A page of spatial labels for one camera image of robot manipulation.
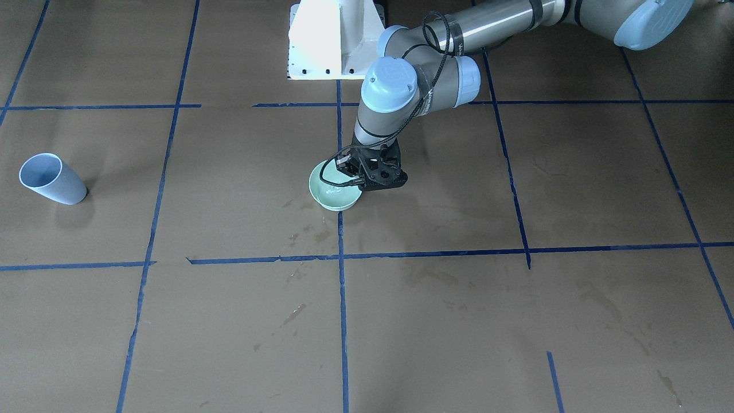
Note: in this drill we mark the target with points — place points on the light blue plastic cup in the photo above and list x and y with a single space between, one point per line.
49 176

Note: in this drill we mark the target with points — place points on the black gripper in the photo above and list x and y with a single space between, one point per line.
344 166

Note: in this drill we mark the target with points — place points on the light green plastic bowl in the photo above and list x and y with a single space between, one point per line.
335 198

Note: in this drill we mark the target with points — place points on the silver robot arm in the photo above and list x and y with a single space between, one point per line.
429 69

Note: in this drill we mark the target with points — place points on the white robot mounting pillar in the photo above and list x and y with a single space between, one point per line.
333 39

